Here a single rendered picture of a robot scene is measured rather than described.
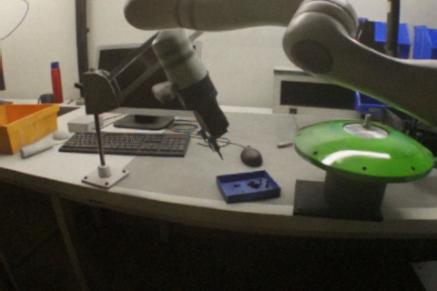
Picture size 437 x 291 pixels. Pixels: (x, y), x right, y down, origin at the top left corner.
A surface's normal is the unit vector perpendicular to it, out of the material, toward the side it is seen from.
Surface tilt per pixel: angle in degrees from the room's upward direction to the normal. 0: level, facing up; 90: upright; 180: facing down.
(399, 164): 24
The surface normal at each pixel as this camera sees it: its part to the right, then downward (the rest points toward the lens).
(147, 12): -0.23, 0.59
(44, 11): -0.21, 0.30
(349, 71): -0.41, 0.75
